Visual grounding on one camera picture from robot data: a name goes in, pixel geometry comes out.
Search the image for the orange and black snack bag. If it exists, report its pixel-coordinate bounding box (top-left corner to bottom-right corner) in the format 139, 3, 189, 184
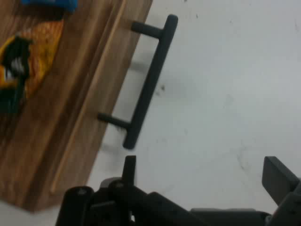
0, 17, 64, 113

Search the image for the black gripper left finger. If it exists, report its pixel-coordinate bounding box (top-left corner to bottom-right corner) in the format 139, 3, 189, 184
55, 155, 203, 226

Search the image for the blue tissue pack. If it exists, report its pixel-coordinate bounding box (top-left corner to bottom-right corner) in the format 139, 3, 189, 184
21, 0, 78, 13

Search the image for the black bar drawer handle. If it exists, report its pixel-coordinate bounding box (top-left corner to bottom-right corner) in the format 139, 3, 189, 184
97, 14, 179, 150

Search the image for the brown wooden cabinet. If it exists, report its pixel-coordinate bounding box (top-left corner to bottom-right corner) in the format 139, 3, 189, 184
0, 0, 127, 209

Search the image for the wooden drawer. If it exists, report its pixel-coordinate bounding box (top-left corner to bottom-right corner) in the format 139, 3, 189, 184
35, 0, 154, 212

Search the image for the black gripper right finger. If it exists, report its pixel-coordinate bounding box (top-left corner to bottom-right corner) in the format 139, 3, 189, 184
261, 156, 301, 226

